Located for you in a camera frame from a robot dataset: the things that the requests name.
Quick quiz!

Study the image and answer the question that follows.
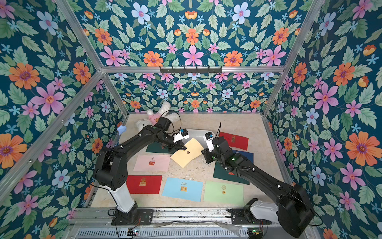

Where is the yellow envelope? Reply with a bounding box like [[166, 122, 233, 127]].
[[170, 138, 204, 168]]

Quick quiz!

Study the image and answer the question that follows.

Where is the light blue envelope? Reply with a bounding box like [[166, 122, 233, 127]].
[[162, 177, 203, 202]]

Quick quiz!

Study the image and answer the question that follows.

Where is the white plastic storage box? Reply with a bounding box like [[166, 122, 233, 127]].
[[183, 129, 215, 149]]

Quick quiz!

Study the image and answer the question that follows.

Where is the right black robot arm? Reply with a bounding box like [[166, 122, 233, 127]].
[[202, 132, 315, 238]]

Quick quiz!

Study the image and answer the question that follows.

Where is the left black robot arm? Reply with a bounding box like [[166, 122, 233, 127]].
[[94, 117, 187, 191]]

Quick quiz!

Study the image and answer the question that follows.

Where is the dark green envelope left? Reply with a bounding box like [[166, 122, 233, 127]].
[[146, 142, 177, 154]]

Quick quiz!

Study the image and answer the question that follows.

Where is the dark green envelope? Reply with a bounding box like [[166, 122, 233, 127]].
[[146, 142, 177, 154], [213, 162, 250, 185]]

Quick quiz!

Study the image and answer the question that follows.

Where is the red envelope gold sticker back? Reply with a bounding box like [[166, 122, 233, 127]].
[[219, 132, 249, 150]]

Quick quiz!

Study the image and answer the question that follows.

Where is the dark green envelope right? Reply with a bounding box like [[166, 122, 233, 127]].
[[213, 162, 250, 185]]

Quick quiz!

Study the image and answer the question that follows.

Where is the white teddy bear pink shirt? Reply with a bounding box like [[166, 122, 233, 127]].
[[136, 101, 171, 131]]

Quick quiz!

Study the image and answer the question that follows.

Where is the navy blue envelope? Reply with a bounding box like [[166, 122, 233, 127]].
[[233, 150, 254, 163]]

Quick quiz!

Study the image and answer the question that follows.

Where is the pink envelope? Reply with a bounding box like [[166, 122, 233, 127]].
[[134, 155, 171, 172]]

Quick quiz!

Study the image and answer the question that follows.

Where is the light green envelope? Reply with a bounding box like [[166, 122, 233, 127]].
[[204, 181, 244, 206]]

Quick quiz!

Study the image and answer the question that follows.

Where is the red envelope front left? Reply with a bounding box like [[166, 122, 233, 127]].
[[126, 175, 162, 195]]

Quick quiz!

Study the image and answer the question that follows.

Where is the small green circuit board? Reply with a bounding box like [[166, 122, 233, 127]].
[[247, 228, 264, 239]]

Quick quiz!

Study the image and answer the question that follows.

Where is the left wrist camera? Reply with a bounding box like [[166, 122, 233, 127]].
[[173, 129, 190, 143]]

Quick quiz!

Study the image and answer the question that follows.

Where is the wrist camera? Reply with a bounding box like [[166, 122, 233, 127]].
[[173, 129, 190, 143], [204, 131, 214, 152]]

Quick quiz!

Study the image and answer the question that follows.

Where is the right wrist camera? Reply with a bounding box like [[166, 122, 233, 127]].
[[204, 131, 214, 152]]

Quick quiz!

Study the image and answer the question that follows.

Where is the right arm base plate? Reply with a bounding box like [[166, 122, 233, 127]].
[[227, 208, 272, 225]]

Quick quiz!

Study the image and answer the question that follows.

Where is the aluminium front rail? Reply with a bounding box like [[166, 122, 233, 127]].
[[71, 207, 314, 228]]

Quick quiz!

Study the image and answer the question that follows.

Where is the black hook rail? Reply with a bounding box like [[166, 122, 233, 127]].
[[159, 66, 223, 74]]

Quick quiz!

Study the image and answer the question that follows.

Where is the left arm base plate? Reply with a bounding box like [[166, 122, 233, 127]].
[[111, 209, 154, 226]]

